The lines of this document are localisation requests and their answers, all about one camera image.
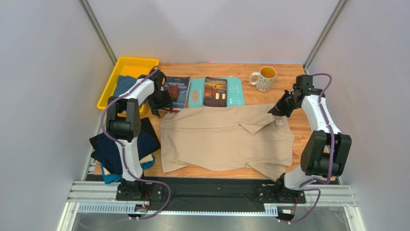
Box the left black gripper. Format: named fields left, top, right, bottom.
left=147, top=89, right=174, bottom=116

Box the beige t shirt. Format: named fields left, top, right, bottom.
left=160, top=104, right=295, bottom=180

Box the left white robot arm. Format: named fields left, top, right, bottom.
left=101, top=66, right=174, bottom=182

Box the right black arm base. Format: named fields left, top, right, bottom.
left=256, top=184, right=306, bottom=204

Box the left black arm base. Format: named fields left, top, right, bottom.
left=115, top=182, right=165, bottom=202

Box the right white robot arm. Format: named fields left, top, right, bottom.
left=269, top=74, right=352, bottom=191

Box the nineteen eighty-four book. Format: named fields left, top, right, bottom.
left=162, top=77, right=191, bottom=113

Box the white mug yellow inside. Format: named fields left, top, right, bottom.
left=249, top=66, right=277, bottom=92

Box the blue shirt in bin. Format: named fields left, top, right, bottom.
left=113, top=76, right=137, bottom=97

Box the yellow plastic bin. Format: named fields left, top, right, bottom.
left=97, top=56, right=159, bottom=110

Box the teal cutting board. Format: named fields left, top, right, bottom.
left=187, top=77, right=245, bottom=108

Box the dark orange cover book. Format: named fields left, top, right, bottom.
left=203, top=77, right=228, bottom=107

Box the navy folded shirt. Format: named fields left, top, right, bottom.
left=90, top=130, right=161, bottom=175

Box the teal folded shirt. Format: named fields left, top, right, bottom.
left=100, top=154, right=156, bottom=184

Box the black table edge strip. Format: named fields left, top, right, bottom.
left=85, top=174, right=340, bottom=213

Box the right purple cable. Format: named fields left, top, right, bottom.
left=277, top=73, right=336, bottom=224

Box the purple cable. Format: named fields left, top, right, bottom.
left=277, top=73, right=336, bottom=224
left=75, top=65, right=172, bottom=221

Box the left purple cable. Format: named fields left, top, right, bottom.
left=75, top=65, right=172, bottom=221

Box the aluminium rail frame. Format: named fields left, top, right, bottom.
left=58, top=175, right=365, bottom=231

